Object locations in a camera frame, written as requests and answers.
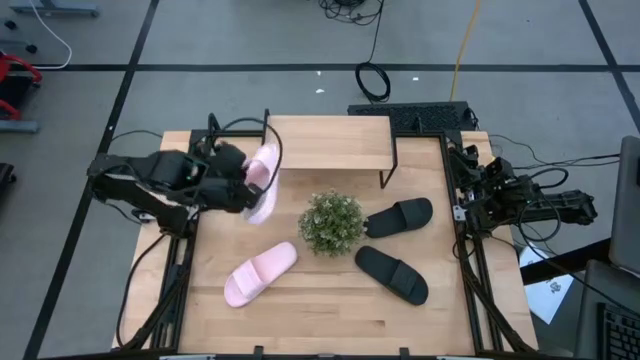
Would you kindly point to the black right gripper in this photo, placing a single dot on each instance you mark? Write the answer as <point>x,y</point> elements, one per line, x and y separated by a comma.
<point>496,181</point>

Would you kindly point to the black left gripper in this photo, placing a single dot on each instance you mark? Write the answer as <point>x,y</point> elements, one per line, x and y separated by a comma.
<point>210,180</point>

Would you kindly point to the pink rubber slide sandal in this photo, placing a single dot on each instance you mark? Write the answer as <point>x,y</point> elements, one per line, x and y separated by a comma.
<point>260,172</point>
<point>260,272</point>

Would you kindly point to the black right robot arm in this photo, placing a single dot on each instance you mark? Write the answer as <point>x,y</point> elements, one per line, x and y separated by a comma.
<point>565,205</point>

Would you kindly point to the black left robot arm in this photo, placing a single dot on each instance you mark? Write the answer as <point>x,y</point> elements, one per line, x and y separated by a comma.
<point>150,172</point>

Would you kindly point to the wooden shelf with black legs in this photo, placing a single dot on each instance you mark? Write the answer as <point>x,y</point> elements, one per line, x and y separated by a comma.
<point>330,142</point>

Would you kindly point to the green plant in black pot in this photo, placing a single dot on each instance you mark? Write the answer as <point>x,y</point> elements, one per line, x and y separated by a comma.
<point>332,222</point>

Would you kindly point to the black desk edge beam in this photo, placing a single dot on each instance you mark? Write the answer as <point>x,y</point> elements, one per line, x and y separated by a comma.
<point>565,262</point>

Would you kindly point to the white paper sheet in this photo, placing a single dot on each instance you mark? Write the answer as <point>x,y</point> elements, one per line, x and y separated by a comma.
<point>547,295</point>

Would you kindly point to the grey monitor back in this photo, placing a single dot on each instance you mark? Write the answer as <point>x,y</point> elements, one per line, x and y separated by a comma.
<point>627,210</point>

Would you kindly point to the black table edge clip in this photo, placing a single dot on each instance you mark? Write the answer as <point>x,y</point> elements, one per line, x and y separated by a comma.
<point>404,352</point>
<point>258,351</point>

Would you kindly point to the grey laptop with keyboard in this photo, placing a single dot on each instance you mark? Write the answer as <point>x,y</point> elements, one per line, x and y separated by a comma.
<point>595,300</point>

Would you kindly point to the grey metal floor base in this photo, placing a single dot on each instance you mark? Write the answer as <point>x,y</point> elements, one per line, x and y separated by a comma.
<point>17,126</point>

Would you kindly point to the black floor equipment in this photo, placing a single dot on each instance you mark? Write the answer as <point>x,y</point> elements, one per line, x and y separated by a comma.
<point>5,172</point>

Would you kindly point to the red and black cart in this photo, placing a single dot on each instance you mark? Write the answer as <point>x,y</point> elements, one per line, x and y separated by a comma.
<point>12,87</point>

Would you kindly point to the small black caster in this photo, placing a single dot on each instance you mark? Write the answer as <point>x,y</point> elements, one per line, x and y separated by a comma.
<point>10,24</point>
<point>31,48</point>

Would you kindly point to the grey furniture foot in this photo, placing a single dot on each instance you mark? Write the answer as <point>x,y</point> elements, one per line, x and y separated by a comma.
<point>55,7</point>

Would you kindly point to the black metal table frame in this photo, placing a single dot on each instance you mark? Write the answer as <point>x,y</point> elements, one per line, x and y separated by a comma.
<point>425,134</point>

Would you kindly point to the white metal frame bracket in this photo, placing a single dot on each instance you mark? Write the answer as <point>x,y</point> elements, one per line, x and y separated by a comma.
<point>457,212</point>
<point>142,216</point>

